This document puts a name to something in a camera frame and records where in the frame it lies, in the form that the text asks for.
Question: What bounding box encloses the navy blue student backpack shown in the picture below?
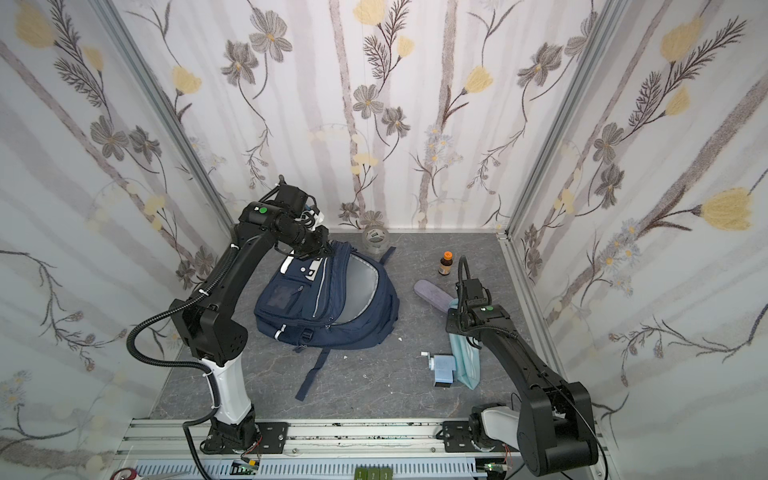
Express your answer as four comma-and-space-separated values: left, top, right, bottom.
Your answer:
254, 241, 400, 401

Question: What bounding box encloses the light teal pencil pouch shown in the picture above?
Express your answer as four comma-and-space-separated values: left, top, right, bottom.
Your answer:
449, 333, 481, 390

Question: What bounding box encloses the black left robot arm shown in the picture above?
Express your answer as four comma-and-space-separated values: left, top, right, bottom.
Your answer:
172, 194, 328, 454

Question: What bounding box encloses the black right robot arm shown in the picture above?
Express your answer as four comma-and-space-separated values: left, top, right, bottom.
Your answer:
446, 278, 602, 477

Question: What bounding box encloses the brown bottle with orange cap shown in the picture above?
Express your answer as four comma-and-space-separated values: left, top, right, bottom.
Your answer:
438, 251, 454, 276

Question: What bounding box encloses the purple cylindrical case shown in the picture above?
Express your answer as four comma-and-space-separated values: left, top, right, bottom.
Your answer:
414, 280, 458, 314

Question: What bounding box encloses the small light blue box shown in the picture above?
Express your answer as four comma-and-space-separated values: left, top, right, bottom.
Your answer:
421, 352, 457, 388

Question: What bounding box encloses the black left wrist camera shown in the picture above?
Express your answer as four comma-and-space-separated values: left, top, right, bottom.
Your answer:
274, 183, 310, 218

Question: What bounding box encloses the black corrugated cable conduit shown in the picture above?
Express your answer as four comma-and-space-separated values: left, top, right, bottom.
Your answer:
125, 281, 223, 480

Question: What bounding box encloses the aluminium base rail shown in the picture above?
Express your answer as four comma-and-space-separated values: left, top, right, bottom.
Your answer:
116, 413, 613, 480

